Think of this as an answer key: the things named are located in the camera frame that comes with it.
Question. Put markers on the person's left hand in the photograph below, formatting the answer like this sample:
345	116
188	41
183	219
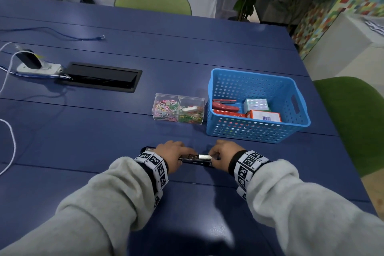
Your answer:
169	151

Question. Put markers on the person's right hand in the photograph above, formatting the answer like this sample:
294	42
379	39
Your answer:
224	153

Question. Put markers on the person's right fingers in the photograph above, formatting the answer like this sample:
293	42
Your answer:
214	152

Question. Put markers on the person's left fingers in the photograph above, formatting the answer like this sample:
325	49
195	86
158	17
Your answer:
184	148

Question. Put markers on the black stapler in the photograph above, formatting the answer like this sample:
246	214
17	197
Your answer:
192	159

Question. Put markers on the person's left forearm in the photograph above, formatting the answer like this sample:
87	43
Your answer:
90	207

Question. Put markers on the person's right forearm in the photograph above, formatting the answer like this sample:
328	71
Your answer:
309	213

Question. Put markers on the strip of staples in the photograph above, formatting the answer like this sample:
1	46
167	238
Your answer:
205	156

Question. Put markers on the right wrist marker band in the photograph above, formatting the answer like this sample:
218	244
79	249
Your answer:
246	168

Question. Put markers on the wrist marker band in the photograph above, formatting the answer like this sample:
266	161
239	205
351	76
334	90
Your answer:
246	168
153	168

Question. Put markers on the left wrist marker band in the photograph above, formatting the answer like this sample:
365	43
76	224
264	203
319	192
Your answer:
153	168

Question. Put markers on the clear box of paper clips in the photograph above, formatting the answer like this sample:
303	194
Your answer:
178	108

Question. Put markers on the red flat box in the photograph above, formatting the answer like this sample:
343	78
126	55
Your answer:
228	113

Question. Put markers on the red stapler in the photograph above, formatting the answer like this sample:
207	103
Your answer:
223	104

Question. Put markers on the blue plastic basket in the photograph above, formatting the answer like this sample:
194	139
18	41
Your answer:
255	105

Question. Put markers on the white green small box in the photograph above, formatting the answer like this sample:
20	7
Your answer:
256	105

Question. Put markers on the orange white small box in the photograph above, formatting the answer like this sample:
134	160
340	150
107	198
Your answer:
265	115

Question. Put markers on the green chair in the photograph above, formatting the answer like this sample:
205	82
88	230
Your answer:
354	117
153	1

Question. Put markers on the white power strip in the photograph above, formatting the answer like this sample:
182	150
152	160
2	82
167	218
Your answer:
40	68

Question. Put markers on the white cabinet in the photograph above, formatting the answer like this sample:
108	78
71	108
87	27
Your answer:
348	45

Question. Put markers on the black power adapter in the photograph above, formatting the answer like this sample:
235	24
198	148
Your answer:
30	59

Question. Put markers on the colourful mosaic panel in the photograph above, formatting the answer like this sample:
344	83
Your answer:
336	9

